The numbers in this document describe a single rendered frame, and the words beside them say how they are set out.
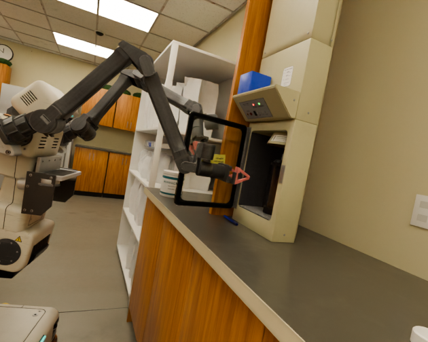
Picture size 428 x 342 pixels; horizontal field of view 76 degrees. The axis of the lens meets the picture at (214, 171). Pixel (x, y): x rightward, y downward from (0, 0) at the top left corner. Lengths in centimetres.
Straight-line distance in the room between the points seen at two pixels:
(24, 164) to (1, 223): 23
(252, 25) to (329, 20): 39
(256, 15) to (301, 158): 75
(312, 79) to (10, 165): 119
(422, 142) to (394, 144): 10
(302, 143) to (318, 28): 43
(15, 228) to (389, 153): 150
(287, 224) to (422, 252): 47
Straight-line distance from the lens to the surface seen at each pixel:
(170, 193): 160
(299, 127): 108
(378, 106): 141
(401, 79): 140
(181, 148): 100
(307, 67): 113
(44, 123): 105
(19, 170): 128
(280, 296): 68
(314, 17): 119
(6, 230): 131
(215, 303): 90
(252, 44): 146
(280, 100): 104
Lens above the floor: 122
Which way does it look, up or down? 3 degrees down
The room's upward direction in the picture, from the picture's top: 10 degrees clockwise
